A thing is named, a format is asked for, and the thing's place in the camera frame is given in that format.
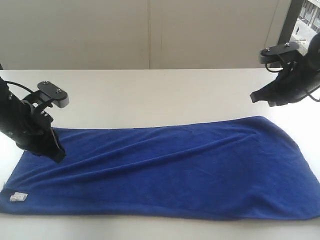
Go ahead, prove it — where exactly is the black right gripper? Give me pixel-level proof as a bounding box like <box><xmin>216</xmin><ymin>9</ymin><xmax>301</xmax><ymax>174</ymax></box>
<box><xmin>250</xmin><ymin>53</ymin><xmax>313</xmax><ymax>107</ymax></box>

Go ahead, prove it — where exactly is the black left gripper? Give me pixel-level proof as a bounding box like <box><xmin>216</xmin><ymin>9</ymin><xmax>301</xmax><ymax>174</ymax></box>
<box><xmin>14</xmin><ymin>91</ymin><xmax>66</xmax><ymax>164</ymax></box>

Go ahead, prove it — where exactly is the blue microfiber towel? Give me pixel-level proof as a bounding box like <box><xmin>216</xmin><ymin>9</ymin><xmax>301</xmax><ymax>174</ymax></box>
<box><xmin>0</xmin><ymin>116</ymin><xmax>320</xmax><ymax>221</ymax></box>

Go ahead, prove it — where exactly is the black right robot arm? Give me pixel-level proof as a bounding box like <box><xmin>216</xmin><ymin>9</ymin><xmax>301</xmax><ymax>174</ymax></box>
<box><xmin>250</xmin><ymin>33</ymin><xmax>320</xmax><ymax>107</ymax></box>

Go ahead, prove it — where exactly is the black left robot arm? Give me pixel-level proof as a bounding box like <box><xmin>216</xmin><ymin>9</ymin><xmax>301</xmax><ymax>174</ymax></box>
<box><xmin>0</xmin><ymin>79</ymin><xmax>70</xmax><ymax>163</ymax></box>

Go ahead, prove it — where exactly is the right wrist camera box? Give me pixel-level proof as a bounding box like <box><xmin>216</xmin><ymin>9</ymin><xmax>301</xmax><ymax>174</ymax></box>
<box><xmin>258</xmin><ymin>42</ymin><xmax>300</xmax><ymax>64</ymax></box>

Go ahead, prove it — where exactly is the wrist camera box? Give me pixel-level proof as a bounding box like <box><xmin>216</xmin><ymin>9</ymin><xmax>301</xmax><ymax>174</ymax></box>
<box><xmin>37</xmin><ymin>81</ymin><xmax>70</xmax><ymax>109</ymax></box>
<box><xmin>258</xmin><ymin>42</ymin><xmax>300</xmax><ymax>64</ymax></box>

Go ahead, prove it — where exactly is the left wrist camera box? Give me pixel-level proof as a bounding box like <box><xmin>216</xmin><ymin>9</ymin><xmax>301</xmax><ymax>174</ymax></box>
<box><xmin>37</xmin><ymin>81</ymin><xmax>70</xmax><ymax>109</ymax></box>

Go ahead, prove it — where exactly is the black window frame post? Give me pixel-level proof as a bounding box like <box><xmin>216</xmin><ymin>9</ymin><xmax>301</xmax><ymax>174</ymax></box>
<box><xmin>277</xmin><ymin>0</ymin><xmax>304</xmax><ymax>44</ymax></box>

